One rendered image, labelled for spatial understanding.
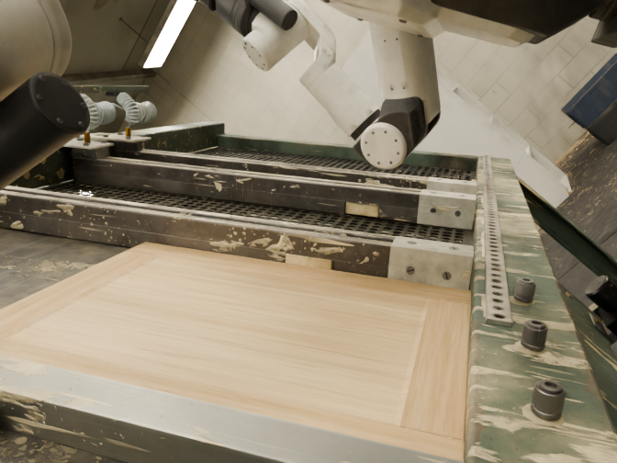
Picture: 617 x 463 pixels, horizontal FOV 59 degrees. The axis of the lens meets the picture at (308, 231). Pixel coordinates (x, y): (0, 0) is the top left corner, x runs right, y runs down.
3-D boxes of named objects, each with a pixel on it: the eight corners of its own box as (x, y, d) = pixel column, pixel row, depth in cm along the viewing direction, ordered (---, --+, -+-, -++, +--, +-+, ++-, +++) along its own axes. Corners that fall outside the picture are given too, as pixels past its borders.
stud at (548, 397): (562, 426, 46) (568, 395, 45) (531, 420, 46) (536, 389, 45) (558, 410, 48) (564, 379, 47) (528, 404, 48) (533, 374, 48)
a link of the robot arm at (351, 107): (323, 84, 98) (396, 163, 99) (295, 101, 91) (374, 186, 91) (359, 41, 91) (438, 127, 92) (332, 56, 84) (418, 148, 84)
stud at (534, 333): (545, 355, 58) (550, 329, 57) (521, 351, 58) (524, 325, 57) (543, 344, 60) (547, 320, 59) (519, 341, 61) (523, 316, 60)
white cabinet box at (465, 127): (572, 193, 426) (373, 25, 438) (517, 242, 453) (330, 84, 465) (566, 175, 480) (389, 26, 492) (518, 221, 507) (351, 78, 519)
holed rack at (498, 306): (512, 327, 64) (512, 322, 64) (486, 322, 65) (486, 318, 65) (490, 156, 216) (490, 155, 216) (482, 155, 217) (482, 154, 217)
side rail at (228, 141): (474, 186, 213) (478, 158, 210) (217, 160, 243) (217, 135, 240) (475, 183, 221) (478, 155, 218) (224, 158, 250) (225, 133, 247)
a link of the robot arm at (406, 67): (455, 140, 93) (441, 1, 84) (431, 170, 84) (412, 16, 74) (392, 143, 99) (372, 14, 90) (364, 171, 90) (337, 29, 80)
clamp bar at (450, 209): (471, 232, 123) (487, 123, 116) (35, 178, 154) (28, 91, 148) (472, 221, 132) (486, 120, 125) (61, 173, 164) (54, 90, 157)
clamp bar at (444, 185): (473, 213, 140) (486, 118, 134) (81, 169, 172) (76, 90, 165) (473, 206, 149) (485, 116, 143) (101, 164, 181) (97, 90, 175)
